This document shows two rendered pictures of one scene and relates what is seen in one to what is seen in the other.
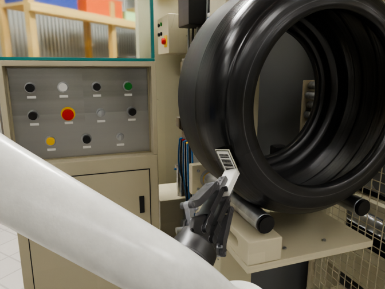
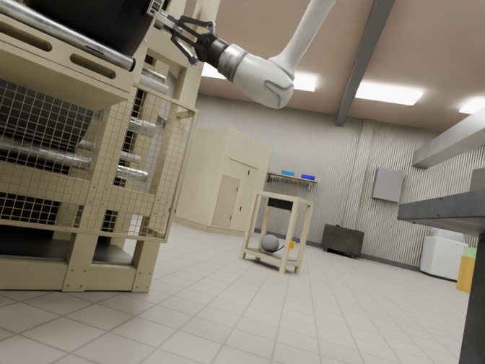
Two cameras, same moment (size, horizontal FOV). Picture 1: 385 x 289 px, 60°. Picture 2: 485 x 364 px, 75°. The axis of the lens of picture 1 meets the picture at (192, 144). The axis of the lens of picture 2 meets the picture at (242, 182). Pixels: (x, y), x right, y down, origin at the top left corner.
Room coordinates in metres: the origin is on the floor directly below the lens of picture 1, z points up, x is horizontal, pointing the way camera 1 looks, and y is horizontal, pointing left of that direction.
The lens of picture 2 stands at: (0.62, 0.86, 0.55)
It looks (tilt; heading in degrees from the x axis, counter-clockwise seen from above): 5 degrees up; 250
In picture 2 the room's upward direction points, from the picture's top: 13 degrees clockwise
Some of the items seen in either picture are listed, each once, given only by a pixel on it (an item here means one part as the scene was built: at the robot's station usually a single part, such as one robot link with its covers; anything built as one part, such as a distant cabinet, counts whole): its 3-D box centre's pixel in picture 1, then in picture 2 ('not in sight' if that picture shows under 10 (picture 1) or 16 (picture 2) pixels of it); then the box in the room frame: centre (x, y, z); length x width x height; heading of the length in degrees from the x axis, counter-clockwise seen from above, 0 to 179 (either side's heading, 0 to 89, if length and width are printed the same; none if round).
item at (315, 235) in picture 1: (274, 223); (50, 80); (0.90, -0.24, 0.80); 0.37 x 0.36 x 0.02; 109
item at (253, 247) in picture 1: (231, 218); (62, 58); (0.86, -0.11, 0.83); 0.36 x 0.09 x 0.06; 19
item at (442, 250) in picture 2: not in sight; (444, 250); (-6.61, -4.56, 0.67); 0.75 x 0.62 x 1.34; 149
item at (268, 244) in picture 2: not in sight; (276, 230); (-1.05, -2.39, 0.40); 0.60 x 0.35 x 0.80; 119
